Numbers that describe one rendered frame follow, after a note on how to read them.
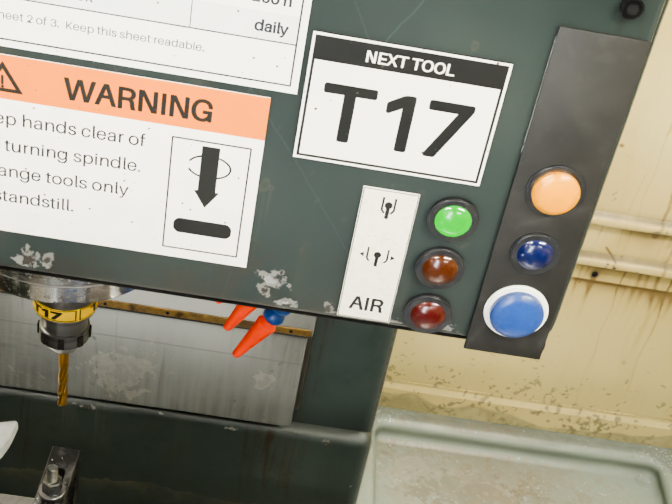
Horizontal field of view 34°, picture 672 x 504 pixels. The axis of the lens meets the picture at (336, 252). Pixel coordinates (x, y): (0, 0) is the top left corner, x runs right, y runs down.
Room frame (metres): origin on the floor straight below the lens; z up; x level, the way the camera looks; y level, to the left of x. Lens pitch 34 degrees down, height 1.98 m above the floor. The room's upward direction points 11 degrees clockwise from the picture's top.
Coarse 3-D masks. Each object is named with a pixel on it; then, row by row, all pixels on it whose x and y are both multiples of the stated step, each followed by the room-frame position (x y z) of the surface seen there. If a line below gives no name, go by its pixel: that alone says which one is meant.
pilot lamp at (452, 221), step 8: (448, 208) 0.50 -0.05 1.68; (456, 208) 0.50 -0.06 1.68; (440, 216) 0.50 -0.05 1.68; (448, 216) 0.50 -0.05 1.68; (456, 216) 0.50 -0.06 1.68; (464, 216) 0.50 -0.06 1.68; (440, 224) 0.50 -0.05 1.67; (448, 224) 0.50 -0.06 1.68; (456, 224) 0.50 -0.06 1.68; (464, 224) 0.50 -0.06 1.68; (440, 232) 0.50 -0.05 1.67; (448, 232) 0.50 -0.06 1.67; (456, 232) 0.50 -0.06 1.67; (464, 232) 0.50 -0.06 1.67
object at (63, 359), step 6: (60, 354) 0.68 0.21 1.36; (66, 354) 0.69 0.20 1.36; (60, 360) 0.68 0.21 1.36; (66, 360) 0.69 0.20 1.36; (60, 366) 0.68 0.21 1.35; (66, 366) 0.69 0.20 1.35; (60, 372) 0.68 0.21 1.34; (66, 372) 0.69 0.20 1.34; (60, 378) 0.68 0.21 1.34; (66, 378) 0.69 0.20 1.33; (60, 384) 0.68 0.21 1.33; (66, 384) 0.69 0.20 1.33; (60, 390) 0.68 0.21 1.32; (66, 390) 0.69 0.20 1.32; (60, 396) 0.69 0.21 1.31; (66, 396) 0.69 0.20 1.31; (60, 402) 0.68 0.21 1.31; (66, 402) 0.69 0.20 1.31
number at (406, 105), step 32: (384, 96) 0.50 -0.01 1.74; (416, 96) 0.50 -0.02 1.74; (448, 96) 0.50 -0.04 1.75; (480, 96) 0.50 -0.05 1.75; (384, 128) 0.50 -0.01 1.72; (416, 128) 0.50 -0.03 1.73; (448, 128) 0.50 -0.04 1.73; (480, 128) 0.50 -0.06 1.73; (416, 160) 0.50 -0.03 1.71; (448, 160) 0.50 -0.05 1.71
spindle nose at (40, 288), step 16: (0, 272) 0.61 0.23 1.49; (16, 272) 0.61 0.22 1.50; (0, 288) 0.61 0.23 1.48; (16, 288) 0.61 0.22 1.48; (32, 288) 0.61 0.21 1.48; (48, 288) 0.61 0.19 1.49; (64, 288) 0.61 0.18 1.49; (80, 288) 0.62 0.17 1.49; (96, 288) 0.62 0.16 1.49; (112, 288) 0.63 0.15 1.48; (128, 288) 0.64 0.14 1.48
